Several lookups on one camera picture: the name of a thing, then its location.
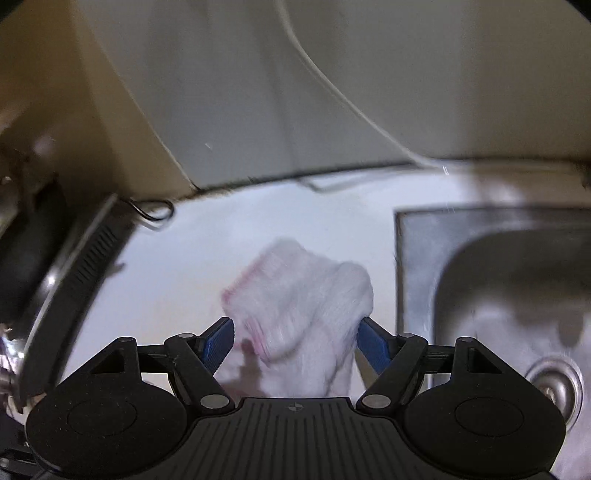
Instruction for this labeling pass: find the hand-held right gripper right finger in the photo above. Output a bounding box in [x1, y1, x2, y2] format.
[356, 316, 502, 411]

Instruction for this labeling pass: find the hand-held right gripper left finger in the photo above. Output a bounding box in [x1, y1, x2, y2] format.
[88, 316, 237, 412]

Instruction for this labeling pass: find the white towel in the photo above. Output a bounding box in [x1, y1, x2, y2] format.
[217, 237, 375, 400]

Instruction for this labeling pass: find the stainless steel sink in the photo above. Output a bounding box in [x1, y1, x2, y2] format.
[392, 205, 591, 480]

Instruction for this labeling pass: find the sink drain strainer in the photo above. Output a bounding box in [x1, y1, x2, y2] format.
[526, 360, 583, 430]

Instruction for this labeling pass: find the black wok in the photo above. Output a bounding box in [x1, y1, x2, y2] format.
[0, 180, 70, 324]

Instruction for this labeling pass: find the black cable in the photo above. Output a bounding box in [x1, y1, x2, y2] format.
[127, 198, 175, 221]

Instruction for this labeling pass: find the white hose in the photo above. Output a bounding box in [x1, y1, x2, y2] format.
[272, 0, 444, 191]

